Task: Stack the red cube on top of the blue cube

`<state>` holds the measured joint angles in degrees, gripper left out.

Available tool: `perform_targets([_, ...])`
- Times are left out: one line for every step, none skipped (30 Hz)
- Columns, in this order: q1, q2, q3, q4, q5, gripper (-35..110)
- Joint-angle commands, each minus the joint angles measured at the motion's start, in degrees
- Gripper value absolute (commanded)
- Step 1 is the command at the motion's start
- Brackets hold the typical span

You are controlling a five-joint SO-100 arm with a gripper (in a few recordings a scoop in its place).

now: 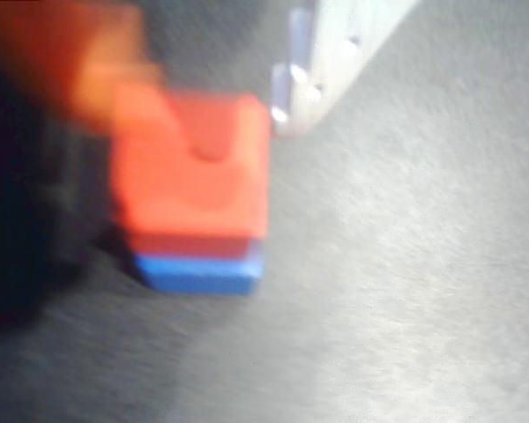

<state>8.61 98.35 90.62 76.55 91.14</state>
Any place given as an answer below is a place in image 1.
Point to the blue cube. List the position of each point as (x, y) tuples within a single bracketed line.
[(203, 277)]

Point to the red cube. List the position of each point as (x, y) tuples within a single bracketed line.
[(181, 207)]

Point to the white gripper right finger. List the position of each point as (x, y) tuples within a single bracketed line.
[(330, 53)]

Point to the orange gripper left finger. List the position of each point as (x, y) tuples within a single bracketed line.
[(70, 48)]

